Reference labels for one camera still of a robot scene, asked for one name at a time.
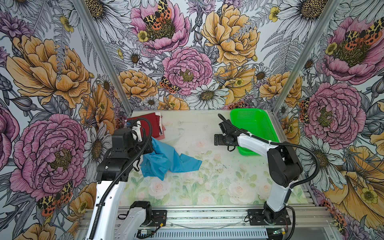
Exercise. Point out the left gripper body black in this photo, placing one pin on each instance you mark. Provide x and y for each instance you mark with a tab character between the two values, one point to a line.
133	150

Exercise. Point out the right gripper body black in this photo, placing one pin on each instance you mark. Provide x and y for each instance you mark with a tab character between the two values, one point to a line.
223	140

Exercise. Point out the green plastic basket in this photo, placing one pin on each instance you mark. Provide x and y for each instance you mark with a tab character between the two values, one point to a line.
255	121

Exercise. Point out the blue t-shirt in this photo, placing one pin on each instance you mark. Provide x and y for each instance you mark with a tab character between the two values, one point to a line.
165	159

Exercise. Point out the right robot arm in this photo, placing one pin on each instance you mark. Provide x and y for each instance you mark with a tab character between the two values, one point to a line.
284	165

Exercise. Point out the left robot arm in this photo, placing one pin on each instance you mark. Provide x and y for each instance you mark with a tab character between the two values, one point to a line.
112	177

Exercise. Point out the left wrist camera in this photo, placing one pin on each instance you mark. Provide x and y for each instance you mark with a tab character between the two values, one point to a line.
137	136

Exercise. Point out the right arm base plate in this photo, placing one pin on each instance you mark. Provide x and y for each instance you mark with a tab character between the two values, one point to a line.
261	217

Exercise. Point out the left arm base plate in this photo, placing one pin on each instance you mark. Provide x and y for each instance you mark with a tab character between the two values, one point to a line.
158	217

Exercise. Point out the aluminium front rail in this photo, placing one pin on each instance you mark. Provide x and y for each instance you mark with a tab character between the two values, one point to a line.
212	217

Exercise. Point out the white slotted cable duct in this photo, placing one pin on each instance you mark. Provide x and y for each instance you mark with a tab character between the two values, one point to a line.
222	234

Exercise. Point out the right aluminium corner post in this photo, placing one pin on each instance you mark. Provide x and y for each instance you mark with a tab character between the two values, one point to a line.
313	38

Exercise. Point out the aluminium corner post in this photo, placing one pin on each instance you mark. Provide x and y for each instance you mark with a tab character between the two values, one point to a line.
313	38
93	33

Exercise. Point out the left aluminium corner post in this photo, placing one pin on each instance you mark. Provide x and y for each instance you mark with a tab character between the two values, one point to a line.
93	33

